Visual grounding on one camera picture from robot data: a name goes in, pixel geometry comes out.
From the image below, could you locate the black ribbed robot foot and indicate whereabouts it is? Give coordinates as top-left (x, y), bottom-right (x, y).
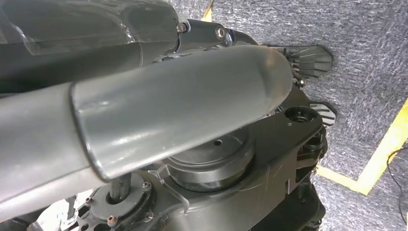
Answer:
top-left (261, 44), bottom-right (338, 129)

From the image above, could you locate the thin black floor cable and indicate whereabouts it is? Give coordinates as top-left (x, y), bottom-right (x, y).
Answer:
top-left (386, 146), bottom-right (408, 218)

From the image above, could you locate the yellow floor tape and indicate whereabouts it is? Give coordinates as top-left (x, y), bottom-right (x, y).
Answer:
top-left (315, 98), bottom-right (408, 196)

